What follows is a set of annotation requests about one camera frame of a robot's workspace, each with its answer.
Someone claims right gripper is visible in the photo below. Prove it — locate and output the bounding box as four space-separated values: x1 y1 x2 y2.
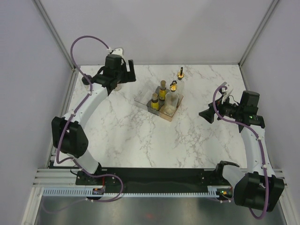
199 94 243 124

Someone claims small yellow label bottle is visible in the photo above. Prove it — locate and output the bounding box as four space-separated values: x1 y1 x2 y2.
159 80 166 101
151 93 159 111

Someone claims tall clear bottle gold pourer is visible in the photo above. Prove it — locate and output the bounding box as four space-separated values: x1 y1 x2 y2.
164 81 179 116

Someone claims tall bottle gold pourer brown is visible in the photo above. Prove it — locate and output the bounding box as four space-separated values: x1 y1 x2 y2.
176 67 185 106

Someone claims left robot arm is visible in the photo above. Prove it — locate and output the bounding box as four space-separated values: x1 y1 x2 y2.
51 54 136 185

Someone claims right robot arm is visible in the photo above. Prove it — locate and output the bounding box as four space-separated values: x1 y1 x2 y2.
199 85 285 212

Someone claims shaker jar black cap right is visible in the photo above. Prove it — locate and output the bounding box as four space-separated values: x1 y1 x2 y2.
113 83 122 91

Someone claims shaker jar black cap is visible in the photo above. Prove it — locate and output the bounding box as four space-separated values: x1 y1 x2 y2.
113 83 122 91
81 75 91 89

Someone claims clear plastic bin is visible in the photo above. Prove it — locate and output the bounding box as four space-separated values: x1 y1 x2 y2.
134 82 157 111

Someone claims smoky grey plastic bin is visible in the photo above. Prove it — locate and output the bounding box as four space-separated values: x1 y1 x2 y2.
146 86 165 116

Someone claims shaker jar black cap left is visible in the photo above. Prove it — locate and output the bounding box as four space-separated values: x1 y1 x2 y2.
81 75 91 89

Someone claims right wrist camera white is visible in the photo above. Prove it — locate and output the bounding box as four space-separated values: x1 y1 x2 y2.
220 82 233 104

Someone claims aluminium rail left side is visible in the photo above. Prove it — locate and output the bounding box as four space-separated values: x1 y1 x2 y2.
45 68 78 169

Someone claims aluminium rail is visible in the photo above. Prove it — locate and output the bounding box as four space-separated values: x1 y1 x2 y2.
32 167 289 188
45 68 78 169

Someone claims white slotted cable duct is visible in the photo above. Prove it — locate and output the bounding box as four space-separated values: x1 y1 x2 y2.
42 186 231 198

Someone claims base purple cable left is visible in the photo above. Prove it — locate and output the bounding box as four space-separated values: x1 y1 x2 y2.
77 173 125 203

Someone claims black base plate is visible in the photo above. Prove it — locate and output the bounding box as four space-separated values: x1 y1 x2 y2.
75 166 235 194

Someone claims left aluminium frame post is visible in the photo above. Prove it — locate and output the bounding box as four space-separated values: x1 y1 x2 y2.
31 0 77 71

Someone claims aluminium frame post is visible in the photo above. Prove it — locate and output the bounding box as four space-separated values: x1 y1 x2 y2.
238 0 282 68
31 0 77 71

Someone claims right aluminium frame post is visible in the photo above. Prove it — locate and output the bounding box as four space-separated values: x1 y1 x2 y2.
238 0 282 68

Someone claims aluminium front rail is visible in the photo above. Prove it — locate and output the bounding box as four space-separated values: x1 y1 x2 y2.
32 167 289 188

